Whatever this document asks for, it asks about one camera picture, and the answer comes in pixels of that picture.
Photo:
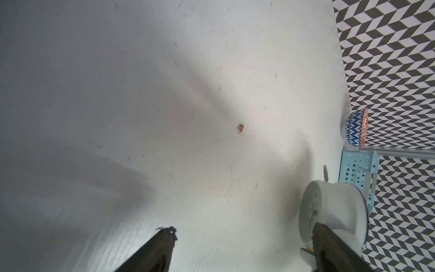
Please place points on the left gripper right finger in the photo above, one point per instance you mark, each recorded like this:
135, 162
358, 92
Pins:
332, 254

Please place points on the light blue plastic basket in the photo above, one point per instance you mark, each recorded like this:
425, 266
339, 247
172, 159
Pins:
360, 169

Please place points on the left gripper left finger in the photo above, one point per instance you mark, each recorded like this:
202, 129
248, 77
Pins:
153, 256

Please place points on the white twin bell alarm clock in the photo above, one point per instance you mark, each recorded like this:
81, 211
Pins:
340, 206

